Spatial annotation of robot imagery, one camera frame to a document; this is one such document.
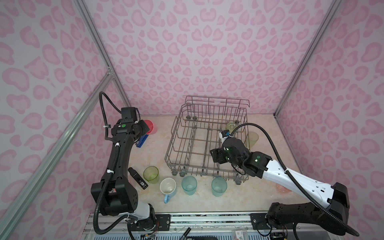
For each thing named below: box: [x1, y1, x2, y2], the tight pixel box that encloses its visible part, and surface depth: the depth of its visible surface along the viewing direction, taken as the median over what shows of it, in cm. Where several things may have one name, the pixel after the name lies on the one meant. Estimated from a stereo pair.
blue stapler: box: [135, 134, 149, 148], surface depth 105 cm
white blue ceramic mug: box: [159, 177, 177, 204], surface depth 78 cm
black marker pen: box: [179, 227, 192, 240], surface depth 71 cm
